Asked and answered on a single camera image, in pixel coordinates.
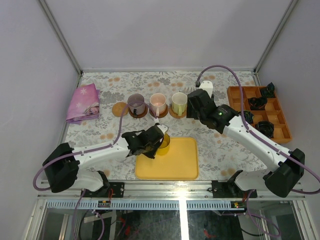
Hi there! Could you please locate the yellow mug black handle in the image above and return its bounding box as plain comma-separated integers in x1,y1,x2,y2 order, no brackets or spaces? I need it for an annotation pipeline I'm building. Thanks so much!
156,134,170,156

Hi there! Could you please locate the white mug green handle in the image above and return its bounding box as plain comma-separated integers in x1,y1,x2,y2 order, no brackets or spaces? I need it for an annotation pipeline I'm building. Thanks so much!
171,92,188,117

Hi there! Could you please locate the woven rattan coaster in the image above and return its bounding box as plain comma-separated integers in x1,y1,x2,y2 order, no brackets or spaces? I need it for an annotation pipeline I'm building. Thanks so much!
169,105,187,119

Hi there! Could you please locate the dark brown wooden coaster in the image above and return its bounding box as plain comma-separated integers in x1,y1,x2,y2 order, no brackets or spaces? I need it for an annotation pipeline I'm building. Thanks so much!
128,104,148,119

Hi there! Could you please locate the purple mug black handle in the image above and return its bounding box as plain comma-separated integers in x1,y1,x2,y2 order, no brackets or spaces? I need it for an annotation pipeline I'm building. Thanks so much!
127,93,145,106

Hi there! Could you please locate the pink cup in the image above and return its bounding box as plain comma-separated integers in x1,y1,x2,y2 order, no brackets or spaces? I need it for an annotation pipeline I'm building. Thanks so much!
150,93,167,117

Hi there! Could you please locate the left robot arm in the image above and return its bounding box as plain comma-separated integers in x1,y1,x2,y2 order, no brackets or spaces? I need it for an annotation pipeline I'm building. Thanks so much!
43,123,169,198

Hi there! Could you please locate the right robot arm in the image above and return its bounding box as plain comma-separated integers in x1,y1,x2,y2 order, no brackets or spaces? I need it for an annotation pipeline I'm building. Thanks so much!
186,81,305,198

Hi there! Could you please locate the light tan round coaster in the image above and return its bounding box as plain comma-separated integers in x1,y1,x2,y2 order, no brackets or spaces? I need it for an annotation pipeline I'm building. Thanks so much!
112,102,128,117

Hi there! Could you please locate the yellow plastic tray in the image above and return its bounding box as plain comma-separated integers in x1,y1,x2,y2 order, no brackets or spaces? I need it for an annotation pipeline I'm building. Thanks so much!
135,137,199,181

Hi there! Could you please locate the black coiled item middle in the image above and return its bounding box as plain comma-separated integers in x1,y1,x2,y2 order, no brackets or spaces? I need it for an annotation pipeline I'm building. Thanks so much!
247,96,268,111

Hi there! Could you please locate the orange compartment organizer tray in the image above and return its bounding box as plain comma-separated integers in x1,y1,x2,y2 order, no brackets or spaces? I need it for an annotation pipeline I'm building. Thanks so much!
227,86,292,144

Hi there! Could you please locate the black coiled item top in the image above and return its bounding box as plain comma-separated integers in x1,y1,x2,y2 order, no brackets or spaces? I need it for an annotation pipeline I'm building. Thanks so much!
260,82,276,98

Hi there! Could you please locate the black coiled item bottom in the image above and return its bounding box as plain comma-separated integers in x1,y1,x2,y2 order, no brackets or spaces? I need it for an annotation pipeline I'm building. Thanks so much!
255,121,275,139

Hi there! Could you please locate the purple folded cloth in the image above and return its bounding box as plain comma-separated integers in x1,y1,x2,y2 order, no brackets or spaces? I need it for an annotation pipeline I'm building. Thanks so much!
66,83,100,124

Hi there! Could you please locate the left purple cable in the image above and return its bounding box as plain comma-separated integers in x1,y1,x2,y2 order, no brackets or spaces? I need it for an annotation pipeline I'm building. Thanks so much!
33,101,161,192

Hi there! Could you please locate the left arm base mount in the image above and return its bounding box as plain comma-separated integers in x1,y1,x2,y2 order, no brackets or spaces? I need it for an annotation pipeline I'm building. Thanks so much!
83,182,125,199

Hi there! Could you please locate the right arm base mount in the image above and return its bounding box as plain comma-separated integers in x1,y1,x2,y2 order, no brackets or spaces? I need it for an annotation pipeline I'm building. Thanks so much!
211,180,250,199

